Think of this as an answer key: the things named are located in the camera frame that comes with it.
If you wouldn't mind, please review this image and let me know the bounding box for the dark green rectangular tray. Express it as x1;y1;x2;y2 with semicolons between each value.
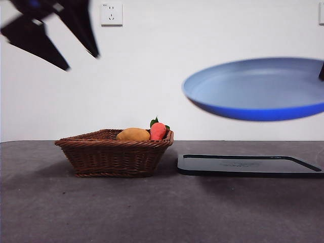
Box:
176;153;324;177

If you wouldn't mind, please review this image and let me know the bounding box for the white wall socket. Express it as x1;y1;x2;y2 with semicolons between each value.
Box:
101;2;123;27

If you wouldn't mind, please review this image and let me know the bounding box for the light blue round plate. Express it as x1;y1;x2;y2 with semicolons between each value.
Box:
181;57;324;122

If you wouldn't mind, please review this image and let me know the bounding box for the brown wicker basket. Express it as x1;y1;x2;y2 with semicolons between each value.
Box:
54;129;175;178

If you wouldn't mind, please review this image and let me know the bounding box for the yellow-brown potato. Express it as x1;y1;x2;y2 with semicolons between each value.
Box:
116;127;151;142

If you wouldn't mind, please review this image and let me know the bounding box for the orange carrot with green leaves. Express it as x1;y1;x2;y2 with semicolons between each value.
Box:
149;116;171;141

